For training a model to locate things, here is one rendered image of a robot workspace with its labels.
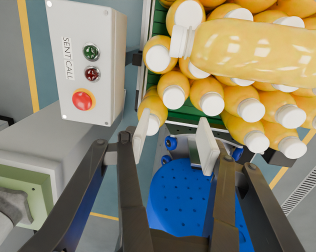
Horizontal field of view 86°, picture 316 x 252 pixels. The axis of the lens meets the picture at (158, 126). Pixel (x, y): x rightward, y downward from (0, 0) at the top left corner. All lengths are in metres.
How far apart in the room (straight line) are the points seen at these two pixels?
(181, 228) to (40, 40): 1.62
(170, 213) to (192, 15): 0.36
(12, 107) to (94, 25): 1.87
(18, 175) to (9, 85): 1.42
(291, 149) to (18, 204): 0.77
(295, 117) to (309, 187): 2.11
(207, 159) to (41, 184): 0.57
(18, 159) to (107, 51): 0.52
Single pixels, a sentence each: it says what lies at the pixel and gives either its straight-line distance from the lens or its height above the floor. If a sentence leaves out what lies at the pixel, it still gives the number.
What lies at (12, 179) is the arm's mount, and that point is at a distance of 0.70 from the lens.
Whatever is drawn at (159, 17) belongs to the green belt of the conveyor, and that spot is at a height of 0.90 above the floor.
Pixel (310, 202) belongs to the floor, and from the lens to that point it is 2.66.
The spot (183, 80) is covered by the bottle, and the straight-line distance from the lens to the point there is 0.34.
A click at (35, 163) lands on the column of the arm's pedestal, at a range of 0.69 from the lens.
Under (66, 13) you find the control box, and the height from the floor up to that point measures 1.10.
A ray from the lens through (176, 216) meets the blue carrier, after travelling 0.40.
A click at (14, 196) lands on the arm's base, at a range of 0.73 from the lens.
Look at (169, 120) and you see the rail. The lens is 0.46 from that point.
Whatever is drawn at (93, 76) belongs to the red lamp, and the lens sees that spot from 0.31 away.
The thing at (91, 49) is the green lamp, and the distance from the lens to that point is 0.30.
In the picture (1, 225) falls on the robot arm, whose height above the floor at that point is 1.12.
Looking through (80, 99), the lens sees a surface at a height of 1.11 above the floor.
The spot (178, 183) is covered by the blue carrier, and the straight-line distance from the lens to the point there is 0.45.
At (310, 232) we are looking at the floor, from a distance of 3.13.
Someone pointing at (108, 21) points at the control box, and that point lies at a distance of 0.31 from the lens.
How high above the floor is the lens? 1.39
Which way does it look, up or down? 62 degrees down
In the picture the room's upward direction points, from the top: 170 degrees counter-clockwise
